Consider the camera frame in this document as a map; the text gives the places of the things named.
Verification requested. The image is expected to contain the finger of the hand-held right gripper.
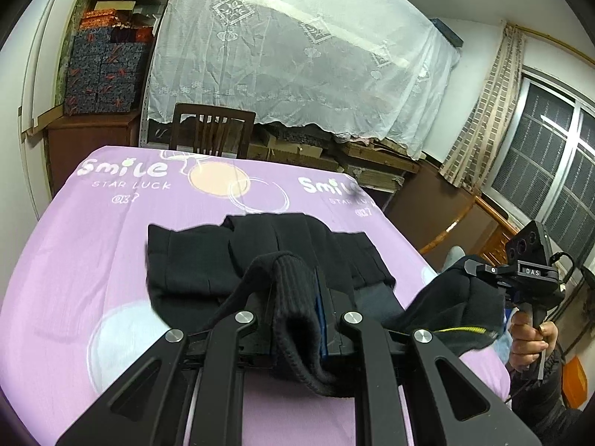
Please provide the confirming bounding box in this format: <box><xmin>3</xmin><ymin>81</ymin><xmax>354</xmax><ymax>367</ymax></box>
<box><xmin>464</xmin><ymin>258</ymin><xmax>518</xmax><ymax>298</ymax></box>

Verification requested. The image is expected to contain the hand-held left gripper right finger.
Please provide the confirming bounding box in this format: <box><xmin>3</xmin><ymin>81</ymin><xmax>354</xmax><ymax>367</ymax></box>
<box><xmin>315</xmin><ymin>270</ymin><xmax>521</xmax><ymax>446</ymax></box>

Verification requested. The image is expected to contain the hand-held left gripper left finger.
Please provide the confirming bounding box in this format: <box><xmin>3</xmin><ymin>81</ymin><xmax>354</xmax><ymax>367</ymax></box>
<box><xmin>56</xmin><ymin>292</ymin><xmax>276</xmax><ymax>446</ymax></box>

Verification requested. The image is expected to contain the black hoodie with yellow lining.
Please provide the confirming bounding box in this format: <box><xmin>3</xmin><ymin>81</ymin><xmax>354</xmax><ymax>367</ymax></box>
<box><xmin>145</xmin><ymin>212</ymin><xmax>507</xmax><ymax>398</ymax></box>

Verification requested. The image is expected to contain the person's right forearm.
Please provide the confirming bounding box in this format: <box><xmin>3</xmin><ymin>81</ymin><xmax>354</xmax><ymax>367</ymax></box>
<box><xmin>511</xmin><ymin>348</ymin><xmax>595</xmax><ymax>446</ymax></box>

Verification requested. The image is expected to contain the person's right hand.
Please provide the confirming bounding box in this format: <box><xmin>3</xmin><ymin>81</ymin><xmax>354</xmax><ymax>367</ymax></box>
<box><xmin>509</xmin><ymin>310</ymin><xmax>559</xmax><ymax>373</ymax></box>

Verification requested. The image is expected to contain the brown wooden panel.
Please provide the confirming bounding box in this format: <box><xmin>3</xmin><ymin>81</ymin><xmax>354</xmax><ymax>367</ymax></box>
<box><xmin>386</xmin><ymin>162</ymin><xmax>479</xmax><ymax>261</ymax></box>

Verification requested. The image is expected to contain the barred window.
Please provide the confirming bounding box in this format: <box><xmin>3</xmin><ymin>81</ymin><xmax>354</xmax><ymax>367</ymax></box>
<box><xmin>488</xmin><ymin>72</ymin><xmax>595</xmax><ymax>261</ymax></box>

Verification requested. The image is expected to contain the checked beige curtain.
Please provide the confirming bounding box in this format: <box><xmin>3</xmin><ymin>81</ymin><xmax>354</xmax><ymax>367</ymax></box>
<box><xmin>439</xmin><ymin>23</ymin><xmax>526</xmax><ymax>189</ymax></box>

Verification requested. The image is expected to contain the purple printed bed sheet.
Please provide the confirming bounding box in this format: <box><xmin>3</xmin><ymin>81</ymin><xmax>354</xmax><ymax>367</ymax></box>
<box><xmin>0</xmin><ymin>145</ymin><xmax>512</xmax><ymax>446</ymax></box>

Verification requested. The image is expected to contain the pile of cardboard and boards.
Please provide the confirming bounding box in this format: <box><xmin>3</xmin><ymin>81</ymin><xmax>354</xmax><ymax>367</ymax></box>
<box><xmin>246</xmin><ymin>123</ymin><xmax>425</xmax><ymax>191</ymax></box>

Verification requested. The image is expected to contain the dark wooden chair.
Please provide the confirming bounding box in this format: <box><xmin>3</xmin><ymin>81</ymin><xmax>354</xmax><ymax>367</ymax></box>
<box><xmin>170</xmin><ymin>103</ymin><xmax>256</xmax><ymax>159</ymax></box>

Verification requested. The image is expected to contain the brown wooden cabinet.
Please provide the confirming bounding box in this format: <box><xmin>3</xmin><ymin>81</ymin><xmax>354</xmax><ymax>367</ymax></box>
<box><xmin>46</xmin><ymin>109</ymin><xmax>140</xmax><ymax>196</ymax></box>

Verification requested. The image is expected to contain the dark flat box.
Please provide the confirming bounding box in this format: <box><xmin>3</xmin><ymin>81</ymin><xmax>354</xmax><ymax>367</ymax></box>
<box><xmin>430</xmin><ymin>17</ymin><xmax>464</xmax><ymax>49</ymax></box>

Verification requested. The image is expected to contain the white lace cover cloth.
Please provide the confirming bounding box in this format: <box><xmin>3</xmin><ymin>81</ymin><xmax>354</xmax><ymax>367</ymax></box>
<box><xmin>139</xmin><ymin>0</ymin><xmax>461</xmax><ymax>161</ymax></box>

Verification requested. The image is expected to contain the flat cardboard sheet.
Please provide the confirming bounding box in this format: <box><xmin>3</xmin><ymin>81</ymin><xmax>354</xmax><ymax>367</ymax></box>
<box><xmin>19</xmin><ymin>104</ymin><xmax>70</xmax><ymax>141</ymax></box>

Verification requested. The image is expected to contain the stack of dark patterned boxes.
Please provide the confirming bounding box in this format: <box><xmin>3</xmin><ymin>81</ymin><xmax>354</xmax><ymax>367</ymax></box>
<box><xmin>62</xmin><ymin>9</ymin><xmax>154</xmax><ymax>117</ymax></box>

